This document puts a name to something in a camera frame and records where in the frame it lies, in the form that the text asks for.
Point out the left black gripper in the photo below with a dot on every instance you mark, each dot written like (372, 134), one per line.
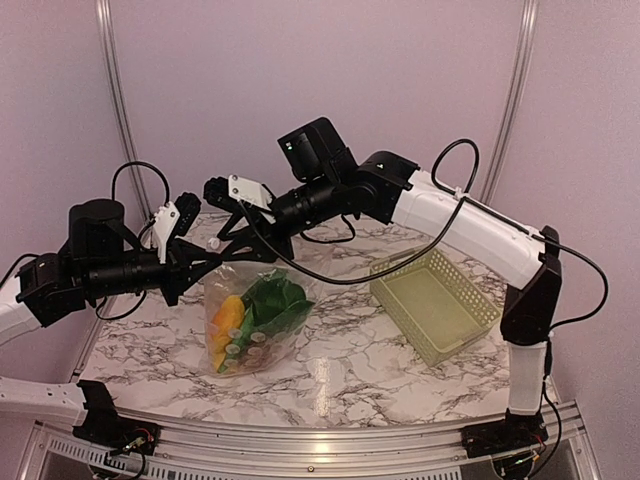
(180, 272)

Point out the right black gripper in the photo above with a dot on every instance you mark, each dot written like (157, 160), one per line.
(263, 253)

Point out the clear zip top bag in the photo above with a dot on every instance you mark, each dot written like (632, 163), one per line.
(260, 353)

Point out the green white bok choy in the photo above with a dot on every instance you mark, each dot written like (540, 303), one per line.
(273, 306)

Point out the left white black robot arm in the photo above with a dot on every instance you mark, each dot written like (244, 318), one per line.
(101, 258)

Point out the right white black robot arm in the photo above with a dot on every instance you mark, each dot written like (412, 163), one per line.
(392, 189)

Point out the beige perforated plastic basket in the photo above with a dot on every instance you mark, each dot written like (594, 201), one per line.
(436, 306)

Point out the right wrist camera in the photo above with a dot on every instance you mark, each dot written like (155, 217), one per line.
(226, 193)

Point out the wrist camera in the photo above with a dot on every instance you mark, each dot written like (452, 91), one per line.
(226, 193)
(174, 219)

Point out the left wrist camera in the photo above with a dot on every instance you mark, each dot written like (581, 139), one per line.
(174, 219)

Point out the front aluminium rail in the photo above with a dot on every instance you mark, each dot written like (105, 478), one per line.
(190, 449)

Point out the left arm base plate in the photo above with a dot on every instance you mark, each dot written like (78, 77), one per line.
(121, 435)

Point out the left aluminium frame post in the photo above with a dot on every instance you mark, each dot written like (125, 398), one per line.
(109, 51)

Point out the aluminium frame post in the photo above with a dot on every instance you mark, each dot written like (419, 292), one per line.
(517, 85)
(109, 51)

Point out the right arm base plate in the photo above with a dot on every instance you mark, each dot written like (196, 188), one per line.
(500, 436)

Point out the right aluminium frame post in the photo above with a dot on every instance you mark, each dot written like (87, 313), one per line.
(517, 85)

